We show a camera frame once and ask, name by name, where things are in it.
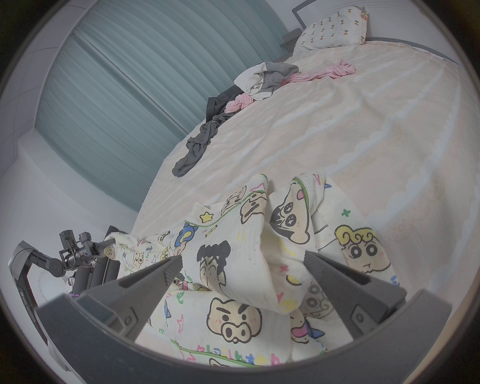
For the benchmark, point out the pink garment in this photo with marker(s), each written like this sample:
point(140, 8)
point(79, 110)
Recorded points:
point(322, 71)

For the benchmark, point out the white printed pyjama top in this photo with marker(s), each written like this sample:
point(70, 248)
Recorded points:
point(240, 262)

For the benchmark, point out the dark grey garment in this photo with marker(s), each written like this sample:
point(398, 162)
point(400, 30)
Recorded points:
point(197, 150)

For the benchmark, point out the grey bedside table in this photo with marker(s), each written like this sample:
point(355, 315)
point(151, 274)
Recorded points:
point(291, 36)

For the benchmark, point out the white printed pillow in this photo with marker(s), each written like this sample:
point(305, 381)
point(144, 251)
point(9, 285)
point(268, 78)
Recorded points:
point(330, 28)

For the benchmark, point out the white and grey garment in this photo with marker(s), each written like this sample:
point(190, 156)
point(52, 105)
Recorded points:
point(262, 77)

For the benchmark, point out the blue-green curtain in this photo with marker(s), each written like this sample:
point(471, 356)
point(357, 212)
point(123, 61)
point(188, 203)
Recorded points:
point(105, 123)
point(168, 48)

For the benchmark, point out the black garment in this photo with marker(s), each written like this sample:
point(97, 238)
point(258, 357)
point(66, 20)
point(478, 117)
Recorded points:
point(221, 103)

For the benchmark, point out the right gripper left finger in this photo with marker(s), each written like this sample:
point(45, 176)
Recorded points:
point(131, 296)

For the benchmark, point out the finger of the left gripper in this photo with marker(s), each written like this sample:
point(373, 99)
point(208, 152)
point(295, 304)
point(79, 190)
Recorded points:
point(105, 245)

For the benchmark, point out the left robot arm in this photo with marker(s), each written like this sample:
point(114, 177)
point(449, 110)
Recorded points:
point(41, 260)

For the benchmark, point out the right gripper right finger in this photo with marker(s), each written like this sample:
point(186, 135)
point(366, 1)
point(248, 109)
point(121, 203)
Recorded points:
point(356, 294)

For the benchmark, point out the bed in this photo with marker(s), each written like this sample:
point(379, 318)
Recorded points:
point(337, 131)

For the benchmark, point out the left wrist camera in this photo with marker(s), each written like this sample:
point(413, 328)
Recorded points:
point(85, 237)

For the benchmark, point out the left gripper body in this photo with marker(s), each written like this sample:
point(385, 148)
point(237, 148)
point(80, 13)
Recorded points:
point(92, 250)

